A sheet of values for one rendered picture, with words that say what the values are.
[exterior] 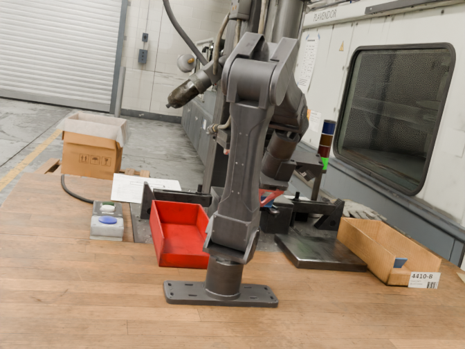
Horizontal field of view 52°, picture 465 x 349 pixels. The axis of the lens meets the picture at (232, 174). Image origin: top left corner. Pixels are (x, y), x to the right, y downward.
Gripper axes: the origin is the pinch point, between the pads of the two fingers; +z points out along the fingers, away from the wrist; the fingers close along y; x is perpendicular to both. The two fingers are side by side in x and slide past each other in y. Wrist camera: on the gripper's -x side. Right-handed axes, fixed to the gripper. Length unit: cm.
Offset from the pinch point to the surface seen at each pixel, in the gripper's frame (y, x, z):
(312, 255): -14.8, -10.6, 1.7
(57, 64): 820, 143, 444
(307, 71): 160, -71, 41
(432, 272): -22.1, -34.8, -4.5
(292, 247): -11.1, -7.3, 3.7
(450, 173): 19, -64, -2
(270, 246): -7.5, -4.0, 7.9
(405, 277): -22.8, -28.6, -3.0
